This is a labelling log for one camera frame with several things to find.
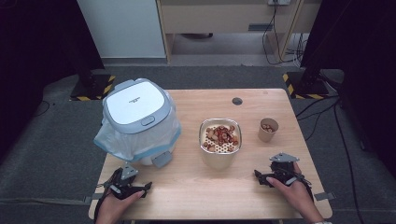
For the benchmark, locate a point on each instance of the black stand with striped base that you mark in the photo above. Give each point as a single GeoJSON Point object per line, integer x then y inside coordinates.
{"type": "Point", "coordinates": [308, 85]}
{"type": "Point", "coordinates": [93, 87]}

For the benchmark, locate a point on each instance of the person's right hand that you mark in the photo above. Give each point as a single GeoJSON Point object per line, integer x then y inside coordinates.
{"type": "Point", "coordinates": [300, 196]}

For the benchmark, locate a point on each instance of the person's left hand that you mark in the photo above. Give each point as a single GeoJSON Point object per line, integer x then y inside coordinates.
{"type": "Point", "coordinates": [110, 208]}

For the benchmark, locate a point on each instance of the light wooden desk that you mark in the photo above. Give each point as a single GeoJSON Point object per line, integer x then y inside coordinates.
{"type": "Point", "coordinates": [218, 15]}

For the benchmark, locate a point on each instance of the white cabinet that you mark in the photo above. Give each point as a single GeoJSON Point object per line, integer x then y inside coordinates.
{"type": "Point", "coordinates": [121, 28]}

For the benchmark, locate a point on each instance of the white power strip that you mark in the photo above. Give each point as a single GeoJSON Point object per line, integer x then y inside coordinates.
{"type": "Point", "coordinates": [279, 2]}

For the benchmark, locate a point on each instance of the pile of nut shells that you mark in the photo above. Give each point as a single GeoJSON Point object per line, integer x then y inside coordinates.
{"type": "Point", "coordinates": [221, 134]}

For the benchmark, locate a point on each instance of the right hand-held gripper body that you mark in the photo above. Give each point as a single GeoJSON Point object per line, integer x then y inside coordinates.
{"type": "Point", "coordinates": [283, 169]}

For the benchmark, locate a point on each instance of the nuts in paper cup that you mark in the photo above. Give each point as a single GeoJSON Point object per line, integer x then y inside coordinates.
{"type": "Point", "coordinates": [267, 127]}

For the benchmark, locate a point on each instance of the cream container with perforated strainer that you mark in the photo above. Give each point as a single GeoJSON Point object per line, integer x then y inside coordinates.
{"type": "Point", "coordinates": [218, 160]}

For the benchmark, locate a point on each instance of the grey round table grommet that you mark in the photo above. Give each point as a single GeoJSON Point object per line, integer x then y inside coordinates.
{"type": "Point", "coordinates": [237, 101]}

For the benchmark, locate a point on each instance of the white rice cooker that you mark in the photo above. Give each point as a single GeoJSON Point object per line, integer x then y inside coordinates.
{"type": "Point", "coordinates": [124, 144]}

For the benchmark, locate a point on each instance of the black curtain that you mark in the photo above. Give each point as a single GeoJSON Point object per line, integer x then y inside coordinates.
{"type": "Point", "coordinates": [34, 46]}
{"type": "Point", "coordinates": [367, 46]}

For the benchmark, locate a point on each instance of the brown paper cup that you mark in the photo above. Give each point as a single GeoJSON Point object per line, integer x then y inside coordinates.
{"type": "Point", "coordinates": [264, 135]}

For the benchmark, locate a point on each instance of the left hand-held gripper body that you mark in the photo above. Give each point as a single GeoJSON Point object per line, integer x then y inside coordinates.
{"type": "Point", "coordinates": [126, 183]}

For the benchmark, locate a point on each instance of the white pedal trash can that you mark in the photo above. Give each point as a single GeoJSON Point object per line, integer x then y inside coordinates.
{"type": "Point", "coordinates": [134, 102]}

